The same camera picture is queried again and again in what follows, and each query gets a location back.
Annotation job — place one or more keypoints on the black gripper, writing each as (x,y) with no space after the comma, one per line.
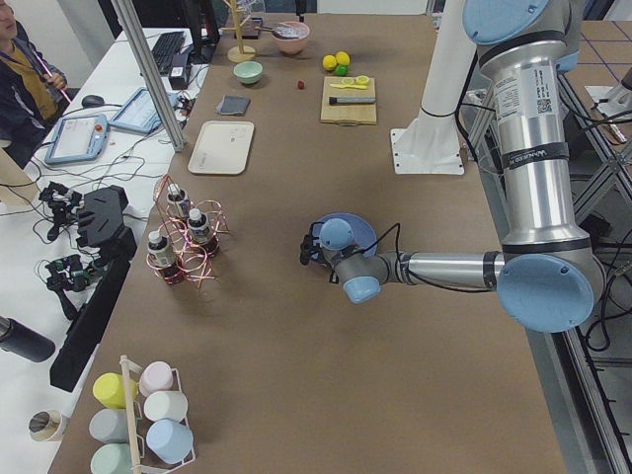
(309,251)

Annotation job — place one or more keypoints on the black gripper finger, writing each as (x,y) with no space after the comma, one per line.
(299,10)

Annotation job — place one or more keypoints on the blue plastic bowl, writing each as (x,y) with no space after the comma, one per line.
(363,232)

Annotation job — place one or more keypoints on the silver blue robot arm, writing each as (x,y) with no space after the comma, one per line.
(545,275)

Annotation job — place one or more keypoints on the pink bowl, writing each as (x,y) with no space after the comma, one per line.
(291,37)

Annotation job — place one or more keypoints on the yellow lemon near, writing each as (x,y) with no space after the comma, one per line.
(329,62)

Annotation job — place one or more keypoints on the yellow lemon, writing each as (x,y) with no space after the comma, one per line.
(329,62)
(343,58)

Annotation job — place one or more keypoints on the yellow lemon far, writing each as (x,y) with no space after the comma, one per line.
(343,58)

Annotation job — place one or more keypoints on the green lime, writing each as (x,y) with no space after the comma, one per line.
(341,69)

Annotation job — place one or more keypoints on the wooden mug tree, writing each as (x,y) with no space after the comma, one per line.
(240,17)

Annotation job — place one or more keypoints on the mint green bowl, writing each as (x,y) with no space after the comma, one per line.
(248,72)

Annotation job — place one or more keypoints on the yellow plastic knife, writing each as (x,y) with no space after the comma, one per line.
(348,86)

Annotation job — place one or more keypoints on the wooden cutting board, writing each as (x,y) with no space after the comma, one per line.
(347,114)

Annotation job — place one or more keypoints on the grey folded cloth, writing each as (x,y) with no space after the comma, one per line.
(233,106)

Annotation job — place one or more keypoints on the black keyboard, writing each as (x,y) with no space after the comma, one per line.
(165,48)

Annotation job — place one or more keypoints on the bottle white cap middle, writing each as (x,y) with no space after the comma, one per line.
(198,226)

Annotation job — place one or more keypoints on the bottle white cap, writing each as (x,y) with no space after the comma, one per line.
(179,200)
(160,250)
(198,226)

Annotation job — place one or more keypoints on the cream rabbit tray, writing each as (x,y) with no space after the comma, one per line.
(222,148)

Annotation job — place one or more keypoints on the bottle white cap near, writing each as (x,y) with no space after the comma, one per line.
(160,250)

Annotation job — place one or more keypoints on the bottle white cap far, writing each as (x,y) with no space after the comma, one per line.
(179,200)

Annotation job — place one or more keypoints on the pink cup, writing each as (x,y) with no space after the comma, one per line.
(156,376)

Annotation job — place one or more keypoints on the white cup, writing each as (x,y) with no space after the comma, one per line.
(172,405)

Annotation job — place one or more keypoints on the blue cup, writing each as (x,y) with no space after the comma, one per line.
(172,442)

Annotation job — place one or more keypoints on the black computer mouse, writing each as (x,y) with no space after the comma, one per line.
(92,101)

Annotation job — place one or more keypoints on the yellow cup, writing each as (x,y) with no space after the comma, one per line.
(108,390)

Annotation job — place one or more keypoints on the teach pendant with red button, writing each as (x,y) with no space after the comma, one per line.
(77,139)

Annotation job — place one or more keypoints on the grey cup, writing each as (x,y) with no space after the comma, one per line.
(109,426)

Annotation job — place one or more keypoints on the person in dark jacket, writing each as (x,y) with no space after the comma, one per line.
(32,91)

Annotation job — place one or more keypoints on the mint cup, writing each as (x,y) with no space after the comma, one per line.
(111,458)

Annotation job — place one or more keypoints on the black thermos bottle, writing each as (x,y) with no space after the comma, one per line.
(22,341)

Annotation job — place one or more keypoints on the tape roll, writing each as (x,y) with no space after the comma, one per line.
(48,425)

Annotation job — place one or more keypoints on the steel black handled rod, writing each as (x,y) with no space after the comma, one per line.
(336,101)

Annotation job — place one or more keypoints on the copper wire bottle rack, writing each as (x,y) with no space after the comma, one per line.
(194,262)

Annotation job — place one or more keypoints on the aluminium frame post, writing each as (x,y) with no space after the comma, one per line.
(128,19)

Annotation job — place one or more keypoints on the white wire cup rack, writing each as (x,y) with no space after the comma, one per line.
(143,459)

